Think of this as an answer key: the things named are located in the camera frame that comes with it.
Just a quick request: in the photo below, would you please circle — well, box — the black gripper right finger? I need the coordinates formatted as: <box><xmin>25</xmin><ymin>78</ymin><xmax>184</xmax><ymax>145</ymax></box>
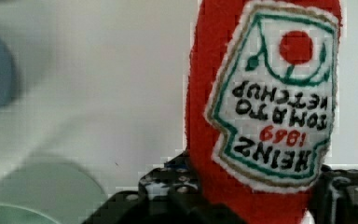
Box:
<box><xmin>308</xmin><ymin>165</ymin><xmax>358</xmax><ymax>224</ymax></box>

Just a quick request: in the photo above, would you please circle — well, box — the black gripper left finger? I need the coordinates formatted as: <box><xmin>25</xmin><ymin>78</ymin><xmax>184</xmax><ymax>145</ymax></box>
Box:
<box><xmin>82</xmin><ymin>152</ymin><xmax>246</xmax><ymax>224</ymax></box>

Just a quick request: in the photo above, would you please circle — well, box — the red plush ketchup bottle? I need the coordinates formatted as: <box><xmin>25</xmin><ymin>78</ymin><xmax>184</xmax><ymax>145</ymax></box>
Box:
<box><xmin>186</xmin><ymin>0</ymin><xmax>342</xmax><ymax>224</ymax></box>

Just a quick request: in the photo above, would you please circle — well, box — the green small cup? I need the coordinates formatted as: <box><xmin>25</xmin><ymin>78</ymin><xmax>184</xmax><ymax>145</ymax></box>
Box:
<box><xmin>0</xmin><ymin>162</ymin><xmax>107</xmax><ymax>224</ymax></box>

